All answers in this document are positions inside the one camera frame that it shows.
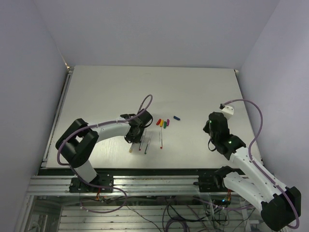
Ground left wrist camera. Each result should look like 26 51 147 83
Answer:
219 103 235 120

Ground loose cables under table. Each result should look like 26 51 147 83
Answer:
79 189 261 232

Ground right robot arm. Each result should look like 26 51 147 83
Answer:
203 112 301 232

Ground green pen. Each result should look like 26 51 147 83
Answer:
144 132 153 155

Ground red pen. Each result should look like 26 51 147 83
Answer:
159 127 163 149

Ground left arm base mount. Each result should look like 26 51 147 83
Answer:
69 174 114 193

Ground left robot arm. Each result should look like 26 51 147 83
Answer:
56 109 153 192

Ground purple pen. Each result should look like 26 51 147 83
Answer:
139 129 146 151

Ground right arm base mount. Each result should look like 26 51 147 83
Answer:
193 166 234 193

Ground aluminium frame rail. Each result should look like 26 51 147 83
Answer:
27 175 199 196

